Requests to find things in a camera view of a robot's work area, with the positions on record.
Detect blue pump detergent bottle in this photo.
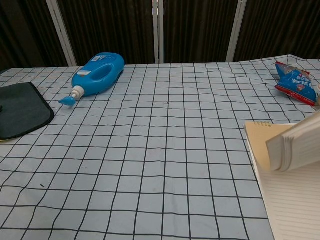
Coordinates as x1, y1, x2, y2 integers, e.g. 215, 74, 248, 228
58, 52, 125, 107

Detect folding screen with white frame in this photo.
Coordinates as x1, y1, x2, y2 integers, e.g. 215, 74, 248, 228
0, 0, 320, 72

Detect blue snack packet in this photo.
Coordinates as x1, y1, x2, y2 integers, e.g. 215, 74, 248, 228
274, 61, 318, 107

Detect checked white tablecloth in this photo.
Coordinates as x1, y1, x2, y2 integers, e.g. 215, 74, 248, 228
0, 54, 320, 240

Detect dark grey cloth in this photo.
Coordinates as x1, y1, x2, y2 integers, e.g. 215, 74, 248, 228
0, 81, 55, 141

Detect beige notebook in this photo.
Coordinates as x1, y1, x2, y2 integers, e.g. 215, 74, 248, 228
243, 113, 320, 240

